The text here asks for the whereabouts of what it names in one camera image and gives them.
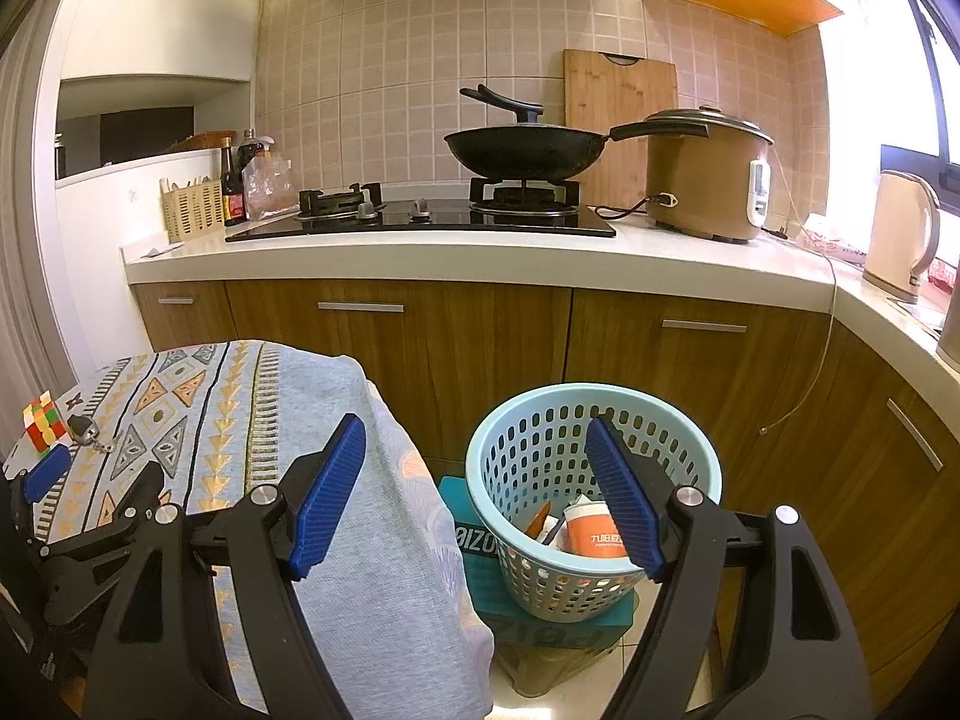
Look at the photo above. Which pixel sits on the clear plastic bag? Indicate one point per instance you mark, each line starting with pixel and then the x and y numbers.
pixel 266 187

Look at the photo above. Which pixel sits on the teal cardboard box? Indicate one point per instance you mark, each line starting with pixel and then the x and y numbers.
pixel 469 540

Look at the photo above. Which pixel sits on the pink packet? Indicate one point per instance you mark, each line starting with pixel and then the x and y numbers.
pixel 832 240

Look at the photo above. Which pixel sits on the brown rice cooker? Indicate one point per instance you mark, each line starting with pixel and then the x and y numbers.
pixel 697 187

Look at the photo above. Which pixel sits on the wooden cutting board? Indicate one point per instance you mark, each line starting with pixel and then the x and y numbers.
pixel 622 90

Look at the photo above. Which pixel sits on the light blue perforated plastic basket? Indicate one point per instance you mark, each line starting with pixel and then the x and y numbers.
pixel 525 450

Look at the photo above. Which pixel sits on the woven tray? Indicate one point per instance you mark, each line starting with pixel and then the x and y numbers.
pixel 202 142

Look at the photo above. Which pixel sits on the beige electric kettle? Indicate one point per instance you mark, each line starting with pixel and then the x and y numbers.
pixel 896 232

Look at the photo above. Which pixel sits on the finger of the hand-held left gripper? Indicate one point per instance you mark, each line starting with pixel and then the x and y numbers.
pixel 46 472
pixel 139 495

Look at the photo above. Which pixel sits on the colourful puzzle cube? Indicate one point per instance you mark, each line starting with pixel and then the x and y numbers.
pixel 43 420

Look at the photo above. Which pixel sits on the black kitchen utensil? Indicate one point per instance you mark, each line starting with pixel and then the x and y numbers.
pixel 506 101

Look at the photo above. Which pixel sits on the black wok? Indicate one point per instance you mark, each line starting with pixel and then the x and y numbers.
pixel 525 150

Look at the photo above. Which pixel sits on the beige chopstick holder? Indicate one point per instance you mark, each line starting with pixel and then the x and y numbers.
pixel 191 214

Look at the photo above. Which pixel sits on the red packet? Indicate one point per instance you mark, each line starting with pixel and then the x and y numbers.
pixel 945 276

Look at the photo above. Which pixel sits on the orange and white paper cup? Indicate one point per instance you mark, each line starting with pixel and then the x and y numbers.
pixel 589 529

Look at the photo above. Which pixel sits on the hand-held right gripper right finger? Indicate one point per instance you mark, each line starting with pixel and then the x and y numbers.
pixel 622 495

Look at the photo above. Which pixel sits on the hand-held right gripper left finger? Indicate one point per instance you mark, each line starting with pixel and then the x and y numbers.
pixel 330 495

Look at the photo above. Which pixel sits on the orange snack packet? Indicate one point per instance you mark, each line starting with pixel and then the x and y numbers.
pixel 538 521

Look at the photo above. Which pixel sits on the grey container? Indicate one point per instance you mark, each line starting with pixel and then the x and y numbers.
pixel 951 337

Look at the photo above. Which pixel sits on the black gas stove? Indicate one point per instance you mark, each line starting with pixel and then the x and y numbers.
pixel 337 225

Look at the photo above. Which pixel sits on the window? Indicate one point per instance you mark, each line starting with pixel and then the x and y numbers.
pixel 911 154

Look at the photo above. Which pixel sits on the blue patterned tablecloth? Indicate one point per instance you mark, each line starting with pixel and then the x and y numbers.
pixel 225 405

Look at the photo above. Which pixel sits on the dark sauce bottle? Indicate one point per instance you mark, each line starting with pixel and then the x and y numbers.
pixel 234 195

